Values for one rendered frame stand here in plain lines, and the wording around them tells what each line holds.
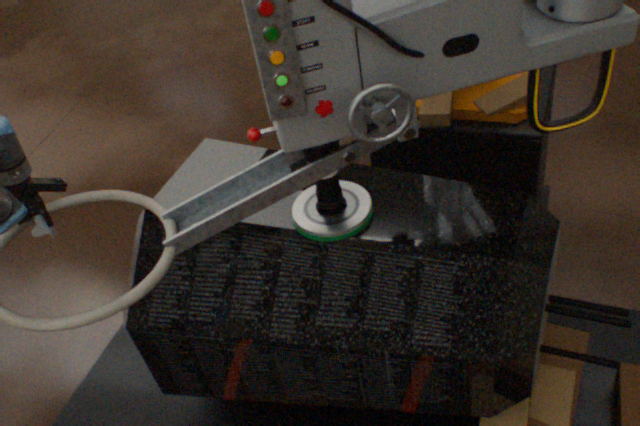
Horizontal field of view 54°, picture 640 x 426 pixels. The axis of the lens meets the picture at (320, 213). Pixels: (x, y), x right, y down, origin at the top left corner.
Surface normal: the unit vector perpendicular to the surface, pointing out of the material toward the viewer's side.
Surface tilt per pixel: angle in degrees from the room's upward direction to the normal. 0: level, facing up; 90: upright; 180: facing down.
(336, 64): 90
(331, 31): 90
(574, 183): 0
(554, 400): 0
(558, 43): 90
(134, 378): 0
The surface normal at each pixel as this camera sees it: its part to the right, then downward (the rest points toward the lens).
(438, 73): 0.23, 0.62
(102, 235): -0.15, -0.74
